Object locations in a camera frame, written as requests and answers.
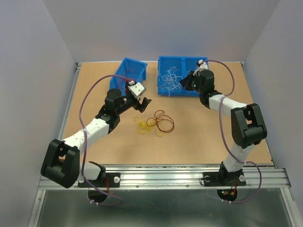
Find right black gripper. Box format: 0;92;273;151
179;70;204;94

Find yellow wire bundle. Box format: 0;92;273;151
134;115;164;138

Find white wires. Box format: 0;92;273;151
158;65;184;97

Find red yellow wire tangle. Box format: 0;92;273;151
146;110;175;133

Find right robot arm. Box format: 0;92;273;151
180;70;267;187

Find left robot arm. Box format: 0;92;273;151
41;83;151;188

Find right blue bin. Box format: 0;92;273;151
180;57;208;97

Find middle blue bin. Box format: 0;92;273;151
157;56;183;96

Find small blue bin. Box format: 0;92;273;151
109;57;147;95

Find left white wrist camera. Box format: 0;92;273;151
127;80;146;100

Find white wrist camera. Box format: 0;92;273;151
193;59;209;76
127;80;146;100

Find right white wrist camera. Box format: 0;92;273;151
193;59;209;76

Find red wires in small bin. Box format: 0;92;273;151
117;70;138;94

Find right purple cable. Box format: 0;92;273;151
201;59;263;205

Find purple cable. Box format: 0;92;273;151
78;74;137;208
201;59;263;205

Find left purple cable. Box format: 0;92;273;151
78;74;137;208

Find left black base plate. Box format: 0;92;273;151
89;172;121;188

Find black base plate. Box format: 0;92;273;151
89;172;121;188
200;172;246;187

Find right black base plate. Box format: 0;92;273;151
200;172;246;187

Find aluminium rail frame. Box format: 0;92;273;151
27;61;303;227

